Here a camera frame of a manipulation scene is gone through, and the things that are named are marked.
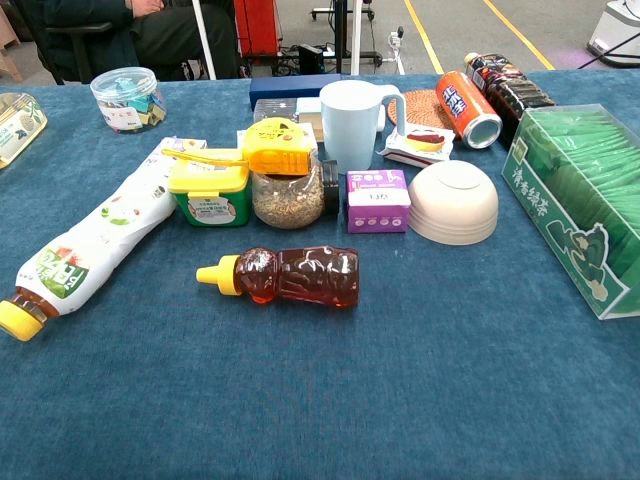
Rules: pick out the bear-shaped honey bottle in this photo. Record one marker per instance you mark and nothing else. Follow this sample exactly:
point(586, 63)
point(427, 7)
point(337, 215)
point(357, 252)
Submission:
point(310, 277)

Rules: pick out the black floor stand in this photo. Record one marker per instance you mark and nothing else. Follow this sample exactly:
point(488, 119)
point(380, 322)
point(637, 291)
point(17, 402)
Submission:
point(342, 35)

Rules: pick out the round woven coaster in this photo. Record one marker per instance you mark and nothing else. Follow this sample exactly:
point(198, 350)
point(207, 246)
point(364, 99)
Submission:
point(420, 107)

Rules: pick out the transparent plastic case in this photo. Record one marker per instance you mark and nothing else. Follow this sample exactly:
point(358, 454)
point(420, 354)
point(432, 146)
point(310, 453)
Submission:
point(272, 109)

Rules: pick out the light blue mug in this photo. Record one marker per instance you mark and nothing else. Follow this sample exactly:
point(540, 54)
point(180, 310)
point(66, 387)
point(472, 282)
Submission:
point(350, 125)

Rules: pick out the dark tea bottle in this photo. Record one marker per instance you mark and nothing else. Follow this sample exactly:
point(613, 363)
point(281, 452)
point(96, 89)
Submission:
point(515, 90)

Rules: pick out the clear jar of clips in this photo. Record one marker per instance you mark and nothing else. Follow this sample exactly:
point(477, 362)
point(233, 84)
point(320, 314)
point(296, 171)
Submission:
point(127, 100)

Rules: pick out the clear bottle of yellow liquid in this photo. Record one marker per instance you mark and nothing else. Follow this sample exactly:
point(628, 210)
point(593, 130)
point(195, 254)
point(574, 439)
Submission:
point(17, 130)

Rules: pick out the wooden furniture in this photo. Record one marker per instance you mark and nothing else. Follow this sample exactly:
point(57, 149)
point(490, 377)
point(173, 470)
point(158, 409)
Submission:
point(9, 55)

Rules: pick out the white power strip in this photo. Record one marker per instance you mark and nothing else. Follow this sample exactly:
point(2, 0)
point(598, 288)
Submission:
point(395, 40)

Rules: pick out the clear box of green teabags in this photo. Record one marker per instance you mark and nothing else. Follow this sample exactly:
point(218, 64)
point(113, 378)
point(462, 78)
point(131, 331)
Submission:
point(560, 200)

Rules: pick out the white box with blue print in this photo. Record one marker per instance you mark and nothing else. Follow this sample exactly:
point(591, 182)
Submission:
point(309, 132)

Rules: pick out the green tub with yellow lid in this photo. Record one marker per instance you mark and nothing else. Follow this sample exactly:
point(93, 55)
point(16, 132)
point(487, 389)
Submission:
point(210, 200)

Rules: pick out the white machine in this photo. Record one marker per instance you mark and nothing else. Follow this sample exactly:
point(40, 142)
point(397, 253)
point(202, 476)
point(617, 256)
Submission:
point(617, 35)

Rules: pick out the small purple box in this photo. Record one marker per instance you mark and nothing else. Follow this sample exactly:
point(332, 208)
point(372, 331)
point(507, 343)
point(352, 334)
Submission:
point(377, 220)

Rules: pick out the yellow tape measure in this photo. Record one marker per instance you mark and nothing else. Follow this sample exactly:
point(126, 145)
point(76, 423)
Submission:
point(280, 160)

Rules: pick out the white frame pole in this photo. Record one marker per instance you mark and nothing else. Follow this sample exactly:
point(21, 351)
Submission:
point(356, 35)
point(205, 45)

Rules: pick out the blue table cloth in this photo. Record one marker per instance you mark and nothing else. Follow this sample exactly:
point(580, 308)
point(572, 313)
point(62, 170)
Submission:
point(320, 400)

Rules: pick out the upturned beige bowl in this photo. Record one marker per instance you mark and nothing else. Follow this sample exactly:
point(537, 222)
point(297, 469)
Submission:
point(452, 210)

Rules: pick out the black box on floor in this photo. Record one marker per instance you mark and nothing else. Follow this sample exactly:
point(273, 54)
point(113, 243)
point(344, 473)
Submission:
point(310, 57)

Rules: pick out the black office chair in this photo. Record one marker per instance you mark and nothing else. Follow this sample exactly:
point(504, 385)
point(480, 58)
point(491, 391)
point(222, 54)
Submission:
point(80, 45)

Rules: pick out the orange soda can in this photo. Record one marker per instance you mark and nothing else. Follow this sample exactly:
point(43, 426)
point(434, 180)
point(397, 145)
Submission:
point(462, 107)

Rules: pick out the glass jar of seeds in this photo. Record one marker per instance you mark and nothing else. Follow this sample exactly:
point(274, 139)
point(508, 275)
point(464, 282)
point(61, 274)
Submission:
point(287, 200)

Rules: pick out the white-labelled tea bottle yellow cap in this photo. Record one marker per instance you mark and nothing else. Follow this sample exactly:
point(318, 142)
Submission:
point(100, 235)

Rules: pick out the navy blue box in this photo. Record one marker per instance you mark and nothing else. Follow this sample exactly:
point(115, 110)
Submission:
point(285, 87)

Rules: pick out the cake snack packet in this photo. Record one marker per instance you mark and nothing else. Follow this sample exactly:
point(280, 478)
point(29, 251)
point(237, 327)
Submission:
point(422, 145)

